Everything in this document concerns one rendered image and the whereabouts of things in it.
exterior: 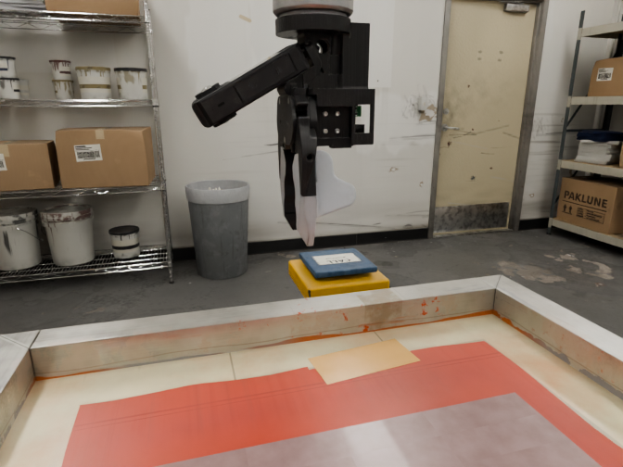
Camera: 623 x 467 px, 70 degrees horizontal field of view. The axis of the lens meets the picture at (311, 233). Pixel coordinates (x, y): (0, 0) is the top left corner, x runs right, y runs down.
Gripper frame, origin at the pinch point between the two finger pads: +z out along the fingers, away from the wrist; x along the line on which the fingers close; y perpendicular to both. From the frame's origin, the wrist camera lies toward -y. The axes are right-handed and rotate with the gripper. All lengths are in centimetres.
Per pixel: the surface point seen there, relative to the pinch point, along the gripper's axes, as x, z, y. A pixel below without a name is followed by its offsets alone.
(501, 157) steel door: 316, 37, 280
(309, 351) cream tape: -3.8, 12.8, 0.4
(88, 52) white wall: 309, -48, -68
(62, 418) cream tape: -8.2, 12.7, -22.1
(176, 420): -11.0, 12.7, -13.0
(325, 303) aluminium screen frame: -0.1, 9.3, 3.5
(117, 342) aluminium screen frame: -1.7, 9.8, -18.4
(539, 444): -21.5, 12.8, 13.9
